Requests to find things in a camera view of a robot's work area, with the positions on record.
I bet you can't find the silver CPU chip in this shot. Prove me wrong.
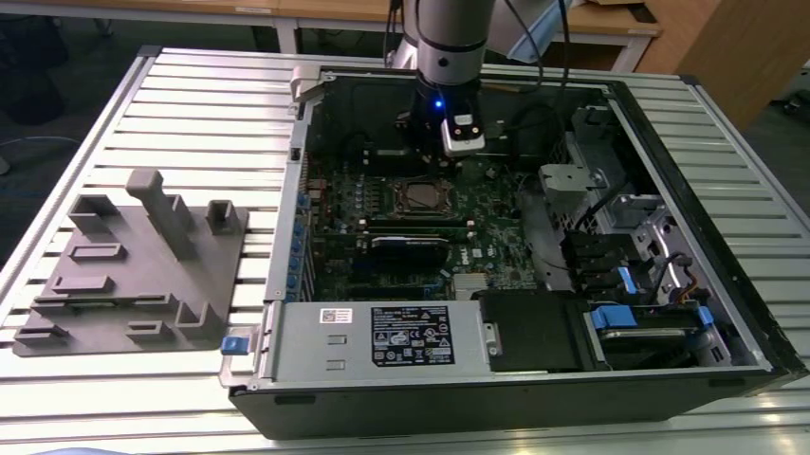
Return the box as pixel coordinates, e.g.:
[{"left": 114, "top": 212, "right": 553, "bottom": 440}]
[{"left": 407, "top": 182, "right": 445, "bottom": 208}]

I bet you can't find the metal socket cover frame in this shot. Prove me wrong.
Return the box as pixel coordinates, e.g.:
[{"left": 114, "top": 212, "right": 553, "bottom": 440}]
[{"left": 393, "top": 177, "right": 455, "bottom": 219}]

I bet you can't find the CPU socket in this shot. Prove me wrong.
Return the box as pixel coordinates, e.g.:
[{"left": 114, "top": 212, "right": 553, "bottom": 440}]
[{"left": 387, "top": 173, "right": 462, "bottom": 223}]

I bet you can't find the green motherboard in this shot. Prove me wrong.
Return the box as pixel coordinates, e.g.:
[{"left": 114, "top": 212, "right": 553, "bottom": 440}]
[{"left": 302, "top": 151, "right": 553, "bottom": 302}]

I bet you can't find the black graphics card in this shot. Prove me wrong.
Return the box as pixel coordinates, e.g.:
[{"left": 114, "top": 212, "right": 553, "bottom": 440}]
[{"left": 370, "top": 235, "right": 453, "bottom": 281}]

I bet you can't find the light wooden desk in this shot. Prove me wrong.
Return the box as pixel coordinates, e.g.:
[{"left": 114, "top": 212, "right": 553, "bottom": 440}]
[
  {"left": 0, "top": 0, "right": 283, "bottom": 39},
  {"left": 271, "top": 0, "right": 665, "bottom": 72}
]

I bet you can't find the black fan housing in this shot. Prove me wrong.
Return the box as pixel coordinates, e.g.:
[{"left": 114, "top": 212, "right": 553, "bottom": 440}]
[{"left": 559, "top": 231, "right": 645, "bottom": 295}]

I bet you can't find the black plastic shroud box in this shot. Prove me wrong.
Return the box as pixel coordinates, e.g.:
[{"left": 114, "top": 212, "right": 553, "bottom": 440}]
[{"left": 479, "top": 291, "right": 587, "bottom": 373}]

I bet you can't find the grey power supply unit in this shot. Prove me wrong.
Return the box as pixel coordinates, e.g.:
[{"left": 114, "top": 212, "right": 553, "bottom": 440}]
[{"left": 252, "top": 300, "right": 495, "bottom": 383}]

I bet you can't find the hard disk in blue carrier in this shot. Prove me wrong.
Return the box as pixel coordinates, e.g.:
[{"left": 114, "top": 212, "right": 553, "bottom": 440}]
[{"left": 587, "top": 305, "right": 717, "bottom": 371}]

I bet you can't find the wooden cabinet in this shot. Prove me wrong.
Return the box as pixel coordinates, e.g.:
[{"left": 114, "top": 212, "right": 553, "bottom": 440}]
[{"left": 635, "top": 0, "right": 810, "bottom": 132}]

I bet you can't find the grey parts rack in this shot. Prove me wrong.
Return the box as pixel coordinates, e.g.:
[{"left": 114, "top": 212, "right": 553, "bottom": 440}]
[{"left": 11, "top": 169, "right": 252, "bottom": 357}]

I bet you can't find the black PC case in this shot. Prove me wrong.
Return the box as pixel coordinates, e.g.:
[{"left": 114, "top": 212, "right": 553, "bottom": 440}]
[{"left": 218, "top": 64, "right": 810, "bottom": 442}]

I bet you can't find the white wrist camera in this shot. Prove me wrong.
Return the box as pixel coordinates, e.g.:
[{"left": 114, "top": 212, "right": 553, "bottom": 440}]
[{"left": 441, "top": 112, "right": 490, "bottom": 158}]

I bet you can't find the silver metal bracket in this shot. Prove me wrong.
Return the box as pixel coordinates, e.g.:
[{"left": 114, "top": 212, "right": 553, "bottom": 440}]
[{"left": 541, "top": 163, "right": 609, "bottom": 205}]

